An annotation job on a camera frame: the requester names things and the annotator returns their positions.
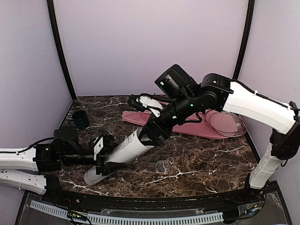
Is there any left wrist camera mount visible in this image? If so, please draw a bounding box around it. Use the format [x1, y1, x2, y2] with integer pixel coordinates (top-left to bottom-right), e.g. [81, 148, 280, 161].
[90, 135, 117, 161]

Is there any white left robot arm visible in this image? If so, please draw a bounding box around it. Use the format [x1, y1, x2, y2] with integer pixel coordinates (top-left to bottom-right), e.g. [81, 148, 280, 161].
[0, 126, 128, 204]

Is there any black front table rail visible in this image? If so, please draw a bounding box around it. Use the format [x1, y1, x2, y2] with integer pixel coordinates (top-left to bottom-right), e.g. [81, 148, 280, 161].
[42, 188, 266, 212]

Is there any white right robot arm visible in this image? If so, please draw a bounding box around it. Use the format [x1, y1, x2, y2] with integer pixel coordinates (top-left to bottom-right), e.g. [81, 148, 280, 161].
[138, 64, 300, 203]

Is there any grey slotted cable duct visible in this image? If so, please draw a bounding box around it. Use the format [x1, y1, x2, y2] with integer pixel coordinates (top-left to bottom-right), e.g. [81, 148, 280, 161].
[30, 200, 224, 225]

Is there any dark green mug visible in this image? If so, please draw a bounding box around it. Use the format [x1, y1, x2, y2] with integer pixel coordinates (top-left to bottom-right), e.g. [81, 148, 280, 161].
[68, 110, 90, 130]

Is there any left black corner post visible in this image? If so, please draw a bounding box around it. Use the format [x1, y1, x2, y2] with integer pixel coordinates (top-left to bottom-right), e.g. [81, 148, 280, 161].
[46, 0, 77, 102]

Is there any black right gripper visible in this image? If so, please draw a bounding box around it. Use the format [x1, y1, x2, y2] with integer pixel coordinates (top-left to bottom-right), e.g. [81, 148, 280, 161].
[135, 91, 198, 146]

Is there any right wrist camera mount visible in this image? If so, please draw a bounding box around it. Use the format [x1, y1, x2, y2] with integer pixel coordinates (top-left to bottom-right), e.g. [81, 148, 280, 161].
[127, 94, 163, 118]

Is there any black corner post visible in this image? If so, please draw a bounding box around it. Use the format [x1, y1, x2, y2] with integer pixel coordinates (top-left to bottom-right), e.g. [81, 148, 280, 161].
[232, 0, 255, 80]
[46, 0, 77, 102]

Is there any clear plastic tube lid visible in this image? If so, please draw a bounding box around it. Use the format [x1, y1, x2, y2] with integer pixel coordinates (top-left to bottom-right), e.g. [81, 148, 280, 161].
[155, 160, 171, 174]

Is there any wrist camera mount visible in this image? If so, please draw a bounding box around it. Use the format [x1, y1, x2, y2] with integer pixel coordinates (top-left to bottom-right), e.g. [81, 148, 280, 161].
[127, 94, 163, 118]
[90, 135, 117, 161]

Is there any right black corner post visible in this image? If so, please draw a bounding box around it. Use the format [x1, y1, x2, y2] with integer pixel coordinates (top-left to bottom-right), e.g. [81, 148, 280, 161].
[232, 0, 255, 80]

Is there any pink racket cover bag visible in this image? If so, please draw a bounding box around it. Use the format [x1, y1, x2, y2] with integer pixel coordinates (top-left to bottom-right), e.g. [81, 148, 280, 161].
[122, 111, 227, 140]

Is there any pink badminton racket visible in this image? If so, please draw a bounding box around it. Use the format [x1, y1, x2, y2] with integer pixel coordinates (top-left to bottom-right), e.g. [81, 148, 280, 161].
[159, 94, 248, 135]
[199, 110, 247, 137]

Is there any pink badminton racket front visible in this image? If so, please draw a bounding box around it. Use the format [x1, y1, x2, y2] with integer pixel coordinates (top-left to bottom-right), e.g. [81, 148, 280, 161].
[199, 110, 247, 137]

